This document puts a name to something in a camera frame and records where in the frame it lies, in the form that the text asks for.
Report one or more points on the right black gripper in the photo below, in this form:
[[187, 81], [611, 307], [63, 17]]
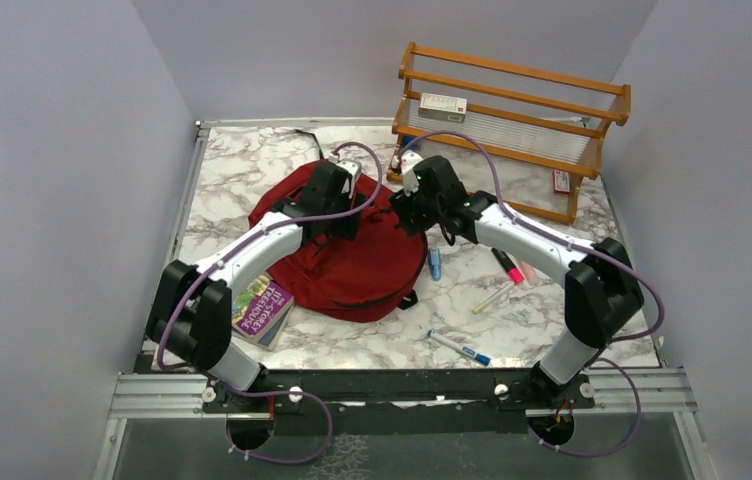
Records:
[[401, 205]]

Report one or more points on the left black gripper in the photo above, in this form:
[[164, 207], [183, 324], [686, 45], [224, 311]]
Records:
[[346, 228]]

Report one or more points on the red student backpack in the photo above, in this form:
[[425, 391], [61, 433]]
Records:
[[362, 280]]

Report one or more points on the purple treehouse storybook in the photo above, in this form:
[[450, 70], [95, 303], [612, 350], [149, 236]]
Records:
[[258, 307]]

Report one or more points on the dark blue book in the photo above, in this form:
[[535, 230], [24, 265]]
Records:
[[273, 334]]

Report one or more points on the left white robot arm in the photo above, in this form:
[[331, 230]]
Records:
[[192, 308]]

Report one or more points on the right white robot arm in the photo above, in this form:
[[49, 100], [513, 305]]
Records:
[[601, 294]]

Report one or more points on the blue glue stick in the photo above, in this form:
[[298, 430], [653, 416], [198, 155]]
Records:
[[434, 263]]

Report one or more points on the white box on shelf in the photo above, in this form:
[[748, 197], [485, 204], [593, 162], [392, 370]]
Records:
[[442, 108]]

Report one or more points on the pink black highlighter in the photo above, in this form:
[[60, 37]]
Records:
[[508, 266]]

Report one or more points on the orange wooden shelf rack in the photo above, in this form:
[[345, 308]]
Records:
[[531, 121]]

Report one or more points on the yellow green pen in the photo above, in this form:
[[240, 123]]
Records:
[[493, 298]]

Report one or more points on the yellow highlighter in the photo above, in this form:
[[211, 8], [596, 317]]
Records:
[[528, 271]]

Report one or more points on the small red white box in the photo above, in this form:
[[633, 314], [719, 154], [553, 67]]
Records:
[[561, 182]]

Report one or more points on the white blue marker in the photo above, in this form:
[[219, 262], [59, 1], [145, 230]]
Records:
[[458, 348]]

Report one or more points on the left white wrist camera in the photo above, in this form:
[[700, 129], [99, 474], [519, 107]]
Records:
[[349, 172]]

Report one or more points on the black metal base rail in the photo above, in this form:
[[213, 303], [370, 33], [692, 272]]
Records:
[[396, 402]]

